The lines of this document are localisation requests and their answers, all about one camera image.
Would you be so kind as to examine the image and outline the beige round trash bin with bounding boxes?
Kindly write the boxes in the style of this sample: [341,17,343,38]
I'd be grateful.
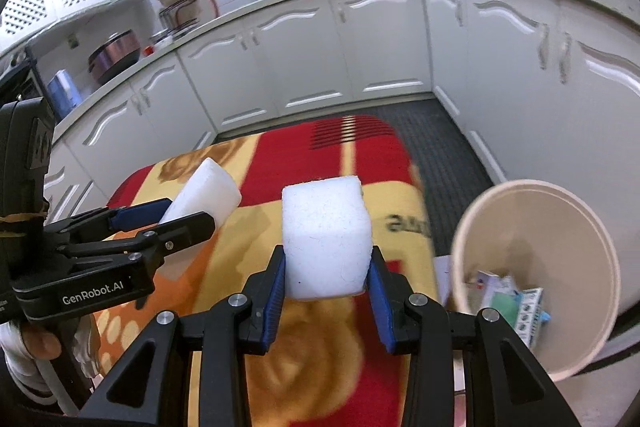
[449,179,622,383]

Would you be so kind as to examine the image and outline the long white foam block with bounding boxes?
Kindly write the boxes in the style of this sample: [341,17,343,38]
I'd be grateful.
[158,158,241,281]

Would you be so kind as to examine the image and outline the blue white box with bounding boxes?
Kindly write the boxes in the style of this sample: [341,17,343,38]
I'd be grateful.
[47,69,82,120]

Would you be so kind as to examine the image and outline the red yellow patterned blanket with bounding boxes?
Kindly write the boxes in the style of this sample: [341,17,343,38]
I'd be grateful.
[96,116,437,426]

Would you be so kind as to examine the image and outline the white gloved left hand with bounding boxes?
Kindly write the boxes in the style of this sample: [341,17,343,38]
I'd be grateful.
[1,314,103,413]

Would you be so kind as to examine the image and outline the white lower kitchen cabinets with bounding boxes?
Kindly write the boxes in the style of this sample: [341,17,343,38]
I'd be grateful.
[41,0,640,308]

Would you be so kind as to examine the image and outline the wire dish rack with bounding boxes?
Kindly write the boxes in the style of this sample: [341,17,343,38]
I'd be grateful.
[158,0,220,34]

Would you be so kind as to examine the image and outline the dark red rice cooker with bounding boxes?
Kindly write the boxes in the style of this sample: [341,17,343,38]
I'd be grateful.
[88,29,141,86]

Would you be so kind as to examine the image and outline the carton trash in bin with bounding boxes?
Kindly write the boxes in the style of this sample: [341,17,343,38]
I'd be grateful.
[466,270,551,349]

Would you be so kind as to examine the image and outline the small white foam cube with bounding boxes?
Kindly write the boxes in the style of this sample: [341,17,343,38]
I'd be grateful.
[281,176,373,300]

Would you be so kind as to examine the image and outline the black microwave oven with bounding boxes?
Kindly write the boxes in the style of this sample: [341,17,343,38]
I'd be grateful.
[0,49,43,105]

